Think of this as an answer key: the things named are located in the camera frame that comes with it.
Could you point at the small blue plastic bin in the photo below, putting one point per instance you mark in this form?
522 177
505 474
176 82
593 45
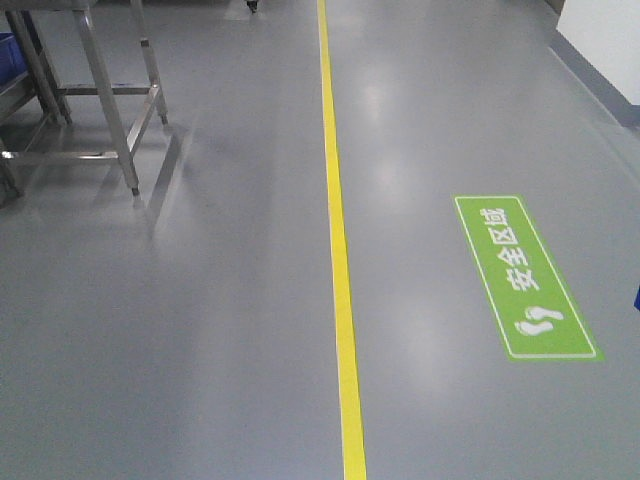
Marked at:
637 300

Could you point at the yellow floor tape line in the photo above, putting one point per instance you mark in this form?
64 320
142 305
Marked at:
352 428

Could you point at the green safety floor sticker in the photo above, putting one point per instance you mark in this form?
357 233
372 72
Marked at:
536 316

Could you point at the blue bin at left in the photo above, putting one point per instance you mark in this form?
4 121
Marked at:
12 63

